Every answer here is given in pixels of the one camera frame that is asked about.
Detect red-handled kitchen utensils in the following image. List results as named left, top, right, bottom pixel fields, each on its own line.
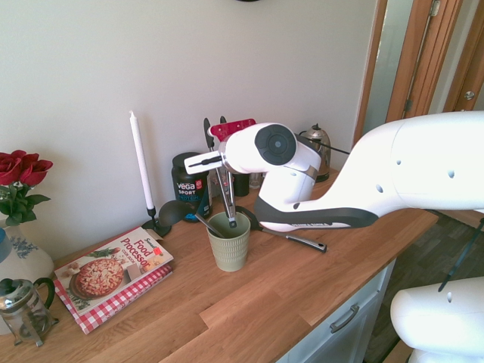
left=209, top=118, right=257, bottom=141

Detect black spatula with steel handle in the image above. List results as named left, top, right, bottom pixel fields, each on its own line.
left=244, top=210, right=328, bottom=254

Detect black hanging cable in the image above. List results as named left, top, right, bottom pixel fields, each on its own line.
left=437, top=218, right=484, bottom=293

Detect green ribbed ceramic utensil holder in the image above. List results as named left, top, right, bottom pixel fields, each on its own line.
left=206, top=211, right=253, bottom=273

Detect Food Processor cookbook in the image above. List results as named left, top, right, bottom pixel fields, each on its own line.
left=54, top=225, right=175, bottom=318

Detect red roses bouquet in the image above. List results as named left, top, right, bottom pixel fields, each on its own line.
left=0, top=150, right=54, bottom=228

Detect white and blue flower vase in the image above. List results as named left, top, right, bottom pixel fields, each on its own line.
left=0, top=219, right=55, bottom=289

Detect steel tongs with black tips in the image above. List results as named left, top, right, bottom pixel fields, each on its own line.
left=214, top=166, right=238, bottom=230

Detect black candle holder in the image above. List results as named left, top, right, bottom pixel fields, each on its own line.
left=141, top=206, right=173, bottom=239

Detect stainless steel kettle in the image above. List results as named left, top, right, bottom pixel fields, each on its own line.
left=298, top=123, right=334, bottom=184

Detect glass French press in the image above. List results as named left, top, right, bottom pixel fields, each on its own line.
left=0, top=278, right=60, bottom=347

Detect metal drawer handle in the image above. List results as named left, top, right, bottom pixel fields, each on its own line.
left=329, top=304, right=361, bottom=334

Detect wooden door frame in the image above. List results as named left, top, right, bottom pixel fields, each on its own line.
left=353, top=0, right=484, bottom=137

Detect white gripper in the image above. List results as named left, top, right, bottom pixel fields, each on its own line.
left=184, top=150, right=223, bottom=175

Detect white kitchen cabinet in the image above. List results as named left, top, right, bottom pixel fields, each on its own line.
left=278, top=260, right=396, bottom=363

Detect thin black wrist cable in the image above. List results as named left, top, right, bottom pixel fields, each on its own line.
left=300, top=136, right=352, bottom=155

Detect black Vega Sport protein tub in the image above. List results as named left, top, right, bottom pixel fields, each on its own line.
left=171, top=151, right=213, bottom=223

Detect red checkered cookbook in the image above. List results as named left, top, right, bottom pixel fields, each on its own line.
left=52, top=264, right=174, bottom=336

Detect dark grey ladle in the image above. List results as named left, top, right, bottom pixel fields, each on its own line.
left=158, top=200, right=226, bottom=239

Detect white taper candle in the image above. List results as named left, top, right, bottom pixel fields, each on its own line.
left=129, top=110, right=155, bottom=210

